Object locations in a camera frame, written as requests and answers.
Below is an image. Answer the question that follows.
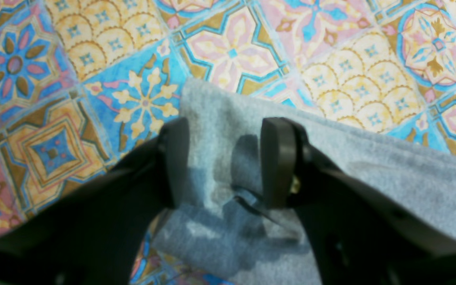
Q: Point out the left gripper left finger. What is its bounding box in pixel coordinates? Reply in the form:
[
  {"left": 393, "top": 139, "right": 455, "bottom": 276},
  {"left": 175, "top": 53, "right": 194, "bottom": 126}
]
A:
[{"left": 0, "top": 118, "right": 190, "bottom": 285}]

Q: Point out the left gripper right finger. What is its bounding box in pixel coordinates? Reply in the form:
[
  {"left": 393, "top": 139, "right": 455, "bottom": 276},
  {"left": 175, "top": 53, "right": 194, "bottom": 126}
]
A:
[{"left": 260, "top": 117, "right": 456, "bottom": 285}]

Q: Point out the grey T-shirt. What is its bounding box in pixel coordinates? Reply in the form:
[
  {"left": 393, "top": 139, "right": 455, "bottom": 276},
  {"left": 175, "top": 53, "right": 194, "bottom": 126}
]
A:
[{"left": 154, "top": 79, "right": 456, "bottom": 285}]

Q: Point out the patterned tablecloth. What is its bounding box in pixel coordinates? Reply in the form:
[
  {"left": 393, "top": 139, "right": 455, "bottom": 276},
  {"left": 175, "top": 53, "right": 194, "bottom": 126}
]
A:
[{"left": 0, "top": 0, "right": 456, "bottom": 285}]

